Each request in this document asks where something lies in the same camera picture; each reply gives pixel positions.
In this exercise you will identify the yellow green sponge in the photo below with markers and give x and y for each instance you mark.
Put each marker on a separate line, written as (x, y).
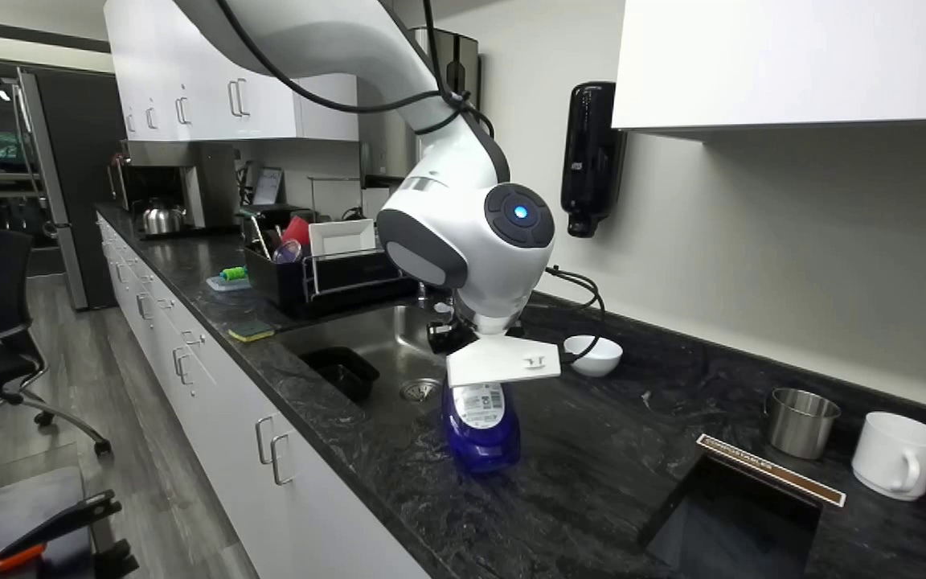
(251, 332)

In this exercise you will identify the small framed tablet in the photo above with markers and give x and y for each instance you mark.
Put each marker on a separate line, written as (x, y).
(267, 189)

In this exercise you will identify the stainless steel sink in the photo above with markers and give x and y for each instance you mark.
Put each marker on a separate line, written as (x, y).
(376, 332)

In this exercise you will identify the black wall soap dispenser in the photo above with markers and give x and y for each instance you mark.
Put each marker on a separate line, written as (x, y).
(588, 148)

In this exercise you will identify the small steel cup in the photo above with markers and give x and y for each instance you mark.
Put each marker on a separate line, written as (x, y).
(800, 424)

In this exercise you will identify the white cutting board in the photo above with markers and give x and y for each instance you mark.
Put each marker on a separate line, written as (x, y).
(339, 241)

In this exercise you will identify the small white bowl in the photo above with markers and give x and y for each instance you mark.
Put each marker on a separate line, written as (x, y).
(593, 360)

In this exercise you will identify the white mug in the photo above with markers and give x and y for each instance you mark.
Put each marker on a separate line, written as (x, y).
(891, 452)

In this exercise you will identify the green item on blue dish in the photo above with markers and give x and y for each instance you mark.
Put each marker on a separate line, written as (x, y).
(231, 274)

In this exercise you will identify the clear lidded container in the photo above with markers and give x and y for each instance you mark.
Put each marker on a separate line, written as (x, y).
(287, 252)

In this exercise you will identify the black dish rack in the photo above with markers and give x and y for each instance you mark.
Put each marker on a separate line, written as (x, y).
(353, 295)

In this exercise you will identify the blue dish soap bottle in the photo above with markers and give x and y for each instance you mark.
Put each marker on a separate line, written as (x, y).
(480, 452)

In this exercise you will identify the steel paper towel dispenser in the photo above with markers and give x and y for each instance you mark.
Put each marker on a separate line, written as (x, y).
(461, 67)

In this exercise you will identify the recessed countertop bin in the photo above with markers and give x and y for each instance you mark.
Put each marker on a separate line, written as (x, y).
(732, 526)

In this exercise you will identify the white lower cabinets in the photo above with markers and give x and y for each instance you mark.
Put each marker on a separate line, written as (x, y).
(217, 452)

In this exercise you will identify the white upper cabinet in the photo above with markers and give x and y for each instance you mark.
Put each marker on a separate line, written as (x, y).
(796, 59)

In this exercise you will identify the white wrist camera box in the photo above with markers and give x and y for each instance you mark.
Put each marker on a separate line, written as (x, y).
(499, 361)

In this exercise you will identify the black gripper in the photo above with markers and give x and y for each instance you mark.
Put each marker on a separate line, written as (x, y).
(452, 340)

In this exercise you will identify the red plastic cup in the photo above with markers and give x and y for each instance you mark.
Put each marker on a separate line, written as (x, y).
(298, 230)

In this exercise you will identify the white wall cabinet row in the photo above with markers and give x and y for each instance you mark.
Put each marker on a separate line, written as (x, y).
(163, 67)

